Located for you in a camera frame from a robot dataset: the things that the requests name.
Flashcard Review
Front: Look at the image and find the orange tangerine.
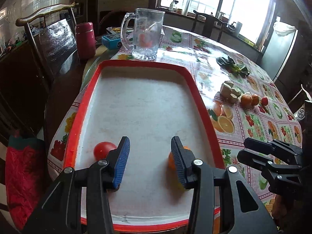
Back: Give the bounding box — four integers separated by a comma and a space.
168, 146, 190, 170
240, 94, 252, 108
251, 94, 260, 106

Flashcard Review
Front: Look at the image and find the red tomato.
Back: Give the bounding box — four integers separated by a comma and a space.
93, 142, 117, 161
261, 97, 268, 106

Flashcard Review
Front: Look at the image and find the green tomato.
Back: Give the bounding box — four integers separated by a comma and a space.
177, 183, 189, 192

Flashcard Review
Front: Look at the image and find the right hand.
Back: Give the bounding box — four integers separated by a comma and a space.
271, 195, 292, 228

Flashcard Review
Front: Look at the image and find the floral fruit plastic tablecloth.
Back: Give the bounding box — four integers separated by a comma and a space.
157, 27, 302, 208

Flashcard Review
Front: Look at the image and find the red cloth bag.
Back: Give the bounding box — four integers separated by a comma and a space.
5, 135, 49, 231

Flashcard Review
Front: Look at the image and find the round beige tofu piece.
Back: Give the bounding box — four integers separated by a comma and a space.
228, 94, 238, 103

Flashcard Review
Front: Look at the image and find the beige ribbed tofu block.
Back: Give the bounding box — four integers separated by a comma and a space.
232, 88, 242, 98

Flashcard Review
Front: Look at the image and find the square beige tofu block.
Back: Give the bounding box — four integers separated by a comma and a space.
224, 80, 234, 88

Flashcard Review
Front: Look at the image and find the grey refrigerator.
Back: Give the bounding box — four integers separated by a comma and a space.
259, 21, 298, 82

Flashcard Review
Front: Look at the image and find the green leafy vegetable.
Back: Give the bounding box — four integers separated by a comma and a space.
216, 56, 250, 78

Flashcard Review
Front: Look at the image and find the white container on sill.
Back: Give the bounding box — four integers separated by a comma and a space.
233, 22, 242, 37

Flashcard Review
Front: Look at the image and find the kettle on sill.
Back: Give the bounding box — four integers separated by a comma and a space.
227, 22, 236, 31

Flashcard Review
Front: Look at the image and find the red rimmed white tray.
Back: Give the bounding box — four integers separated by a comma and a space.
63, 60, 224, 232

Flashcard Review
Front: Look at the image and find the dark chair by window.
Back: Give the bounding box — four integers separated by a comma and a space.
191, 10, 227, 42

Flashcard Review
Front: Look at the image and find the dark red thermos cup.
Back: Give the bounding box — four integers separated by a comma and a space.
75, 22, 96, 60

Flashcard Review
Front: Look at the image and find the blue box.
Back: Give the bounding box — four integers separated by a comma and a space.
101, 33, 122, 50

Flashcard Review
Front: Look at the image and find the clear glass beer mug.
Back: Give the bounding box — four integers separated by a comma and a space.
120, 8, 165, 61

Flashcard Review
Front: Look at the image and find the wooden chair with curved top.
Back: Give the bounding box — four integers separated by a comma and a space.
15, 2, 77, 88

